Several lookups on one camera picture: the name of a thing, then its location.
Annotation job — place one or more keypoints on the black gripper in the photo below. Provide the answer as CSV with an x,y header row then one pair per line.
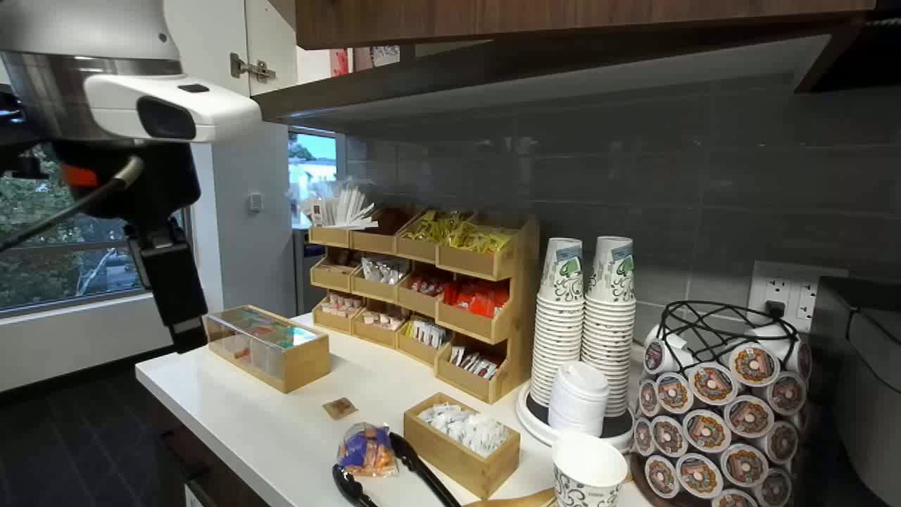
x,y
158,207

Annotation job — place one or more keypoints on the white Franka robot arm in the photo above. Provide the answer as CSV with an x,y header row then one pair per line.
x,y
186,107

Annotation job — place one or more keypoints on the dark base cabinet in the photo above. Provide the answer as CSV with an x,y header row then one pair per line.
x,y
216,479

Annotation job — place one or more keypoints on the metal cabinet hinge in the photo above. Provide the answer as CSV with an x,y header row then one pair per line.
x,y
252,69

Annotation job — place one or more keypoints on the white faced cabinet door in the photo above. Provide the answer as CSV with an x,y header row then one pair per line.
x,y
206,38

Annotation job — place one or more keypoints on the small open wooden box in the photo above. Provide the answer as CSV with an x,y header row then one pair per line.
x,y
451,459

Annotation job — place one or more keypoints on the wooden tea box clear lid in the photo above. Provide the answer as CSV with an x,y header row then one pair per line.
x,y
283,361

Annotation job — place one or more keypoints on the large window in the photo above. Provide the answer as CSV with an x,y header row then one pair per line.
x,y
57,272

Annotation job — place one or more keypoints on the white red sugar packets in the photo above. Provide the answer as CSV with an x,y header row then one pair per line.
x,y
383,318
341,304

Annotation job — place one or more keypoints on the small window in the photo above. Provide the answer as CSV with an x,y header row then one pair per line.
x,y
310,164

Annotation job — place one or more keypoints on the white wrapped straws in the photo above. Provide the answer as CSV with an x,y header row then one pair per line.
x,y
344,210

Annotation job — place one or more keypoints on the white silver packets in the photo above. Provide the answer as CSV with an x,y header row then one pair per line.
x,y
383,272

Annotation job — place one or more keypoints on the brown sugar packets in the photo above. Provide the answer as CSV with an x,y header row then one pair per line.
x,y
388,224

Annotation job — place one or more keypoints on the orange blue snack bag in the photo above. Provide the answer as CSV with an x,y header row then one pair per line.
x,y
366,452

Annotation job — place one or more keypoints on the red ketchup packets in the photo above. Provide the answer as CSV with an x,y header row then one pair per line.
x,y
479,296
430,283

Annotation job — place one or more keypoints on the yellow white packets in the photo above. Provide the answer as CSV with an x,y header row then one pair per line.
x,y
430,333

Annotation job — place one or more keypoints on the yellow sweetener packets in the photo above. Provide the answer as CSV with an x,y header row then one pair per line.
x,y
479,238
431,226

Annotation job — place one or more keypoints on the white cardboard box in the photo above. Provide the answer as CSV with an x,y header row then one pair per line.
x,y
310,66

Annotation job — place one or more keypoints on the red cardboard box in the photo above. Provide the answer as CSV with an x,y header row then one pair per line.
x,y
338,59

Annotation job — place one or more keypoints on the white red stick packets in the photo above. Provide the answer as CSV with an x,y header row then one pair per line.
x,y
473,361

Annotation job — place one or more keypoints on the white creamer cups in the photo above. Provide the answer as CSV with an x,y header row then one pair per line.
x,y
466,430

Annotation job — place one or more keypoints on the white printed bag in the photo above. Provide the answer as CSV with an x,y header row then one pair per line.
x,y
383,55

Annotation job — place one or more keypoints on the wooden condiment organizer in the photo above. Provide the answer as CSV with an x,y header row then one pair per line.
x,y
523,311

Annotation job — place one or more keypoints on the stack of printed paper cups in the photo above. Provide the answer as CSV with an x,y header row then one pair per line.
x,y
558,318
610,318

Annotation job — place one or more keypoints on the stack of white cup lids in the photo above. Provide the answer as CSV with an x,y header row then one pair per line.
x,y
579,399

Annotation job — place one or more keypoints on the single printed paper cup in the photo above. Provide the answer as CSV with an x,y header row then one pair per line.
x,y
588,469

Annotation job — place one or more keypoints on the brown white coffee pod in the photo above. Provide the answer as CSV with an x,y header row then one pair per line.
x,y
704,430
786,392
675,392
782,441
752,364
702,475
749,416
776,489
668,437
713,383
662,478
744,465

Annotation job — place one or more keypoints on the black power plug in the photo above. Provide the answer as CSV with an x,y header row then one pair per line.
x,y
776,311

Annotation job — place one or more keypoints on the black grey coffee machine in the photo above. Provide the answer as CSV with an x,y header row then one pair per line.
x,y
868,413

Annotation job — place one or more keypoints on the white light switch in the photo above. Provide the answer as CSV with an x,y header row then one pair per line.
x,y
254,200

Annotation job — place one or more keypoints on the black camera on stand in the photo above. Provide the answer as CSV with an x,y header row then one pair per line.
x,y
17,166

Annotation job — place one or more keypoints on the wooden wall cabinet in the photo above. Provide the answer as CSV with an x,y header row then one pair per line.
x,y
524,66

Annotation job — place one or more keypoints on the white wall outlet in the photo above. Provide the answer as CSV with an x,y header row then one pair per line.
x,y
801,285

